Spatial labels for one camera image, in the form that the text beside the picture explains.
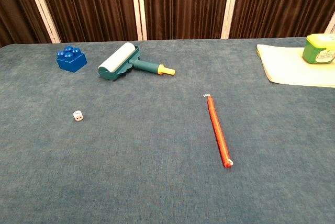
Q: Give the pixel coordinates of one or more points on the blue toy building block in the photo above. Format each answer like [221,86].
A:
[71,59]

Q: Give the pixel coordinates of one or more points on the dark brown curtain panel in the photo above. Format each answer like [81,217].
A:
[13,12]
[282,4]
[184,5]
[89,6]

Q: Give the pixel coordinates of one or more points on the white partition frame post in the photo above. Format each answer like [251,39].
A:
[330,26]
[138,6]
[42,6]
[229,5]

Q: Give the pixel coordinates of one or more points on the pale yellow notebook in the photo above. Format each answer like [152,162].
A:
[285,67]

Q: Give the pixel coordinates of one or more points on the white die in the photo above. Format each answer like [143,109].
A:
[78,116]

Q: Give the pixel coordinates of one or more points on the green lidded container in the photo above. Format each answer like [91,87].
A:
[318,50]

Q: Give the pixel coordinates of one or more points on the blue-grey tablecloth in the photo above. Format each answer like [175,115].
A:
[167,135]

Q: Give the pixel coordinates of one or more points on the orange-red stick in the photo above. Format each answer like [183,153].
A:
[217,131]

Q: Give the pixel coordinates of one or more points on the teal lint roller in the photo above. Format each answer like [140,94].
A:
[123,61]

